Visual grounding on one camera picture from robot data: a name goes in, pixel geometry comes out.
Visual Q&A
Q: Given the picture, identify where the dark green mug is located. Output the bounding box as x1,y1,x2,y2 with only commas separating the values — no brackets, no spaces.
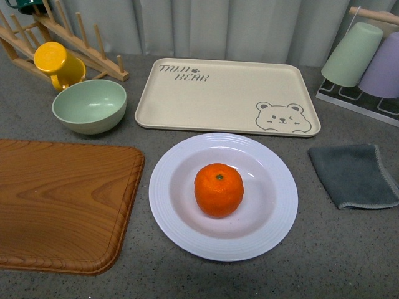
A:
5,0,46,15

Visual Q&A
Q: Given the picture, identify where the white cup holder rack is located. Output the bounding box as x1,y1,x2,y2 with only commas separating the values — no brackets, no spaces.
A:
316,7,398,126

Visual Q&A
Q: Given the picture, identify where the grey folded cloth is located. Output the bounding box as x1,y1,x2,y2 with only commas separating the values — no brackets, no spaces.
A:
308,144,398,210

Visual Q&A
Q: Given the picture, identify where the lilac tumbler cup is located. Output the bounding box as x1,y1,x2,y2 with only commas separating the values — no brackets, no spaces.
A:
358,32,398,98

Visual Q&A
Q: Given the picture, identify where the beige bear serving tray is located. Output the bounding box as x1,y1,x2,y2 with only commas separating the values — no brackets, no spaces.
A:
135,58,321,138

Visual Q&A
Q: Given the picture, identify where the grey-white curtain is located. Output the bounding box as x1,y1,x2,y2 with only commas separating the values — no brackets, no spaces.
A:
61,1,398,67

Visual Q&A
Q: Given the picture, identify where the brown wooden cutting board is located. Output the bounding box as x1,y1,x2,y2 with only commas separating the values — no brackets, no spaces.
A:
1,139,145,275

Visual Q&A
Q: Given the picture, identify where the wooden peg drying rack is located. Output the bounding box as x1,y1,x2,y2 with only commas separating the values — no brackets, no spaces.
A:
1,1,129,82

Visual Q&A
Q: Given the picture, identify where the light green bowl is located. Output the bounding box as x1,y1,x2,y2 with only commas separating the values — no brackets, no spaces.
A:
52,80,127,135

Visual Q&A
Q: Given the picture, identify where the yellow mug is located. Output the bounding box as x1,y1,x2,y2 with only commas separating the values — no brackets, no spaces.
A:
34,42,86,92

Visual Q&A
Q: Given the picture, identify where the light green tumbler cup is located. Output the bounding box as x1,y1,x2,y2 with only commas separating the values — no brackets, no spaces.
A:
321,22,383,87

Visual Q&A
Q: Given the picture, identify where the orange fruit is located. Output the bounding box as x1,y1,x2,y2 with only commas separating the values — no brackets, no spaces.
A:
194,163,244,218

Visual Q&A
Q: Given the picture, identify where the white ridged plate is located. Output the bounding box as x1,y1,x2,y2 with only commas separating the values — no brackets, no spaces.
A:
148,133,298,262

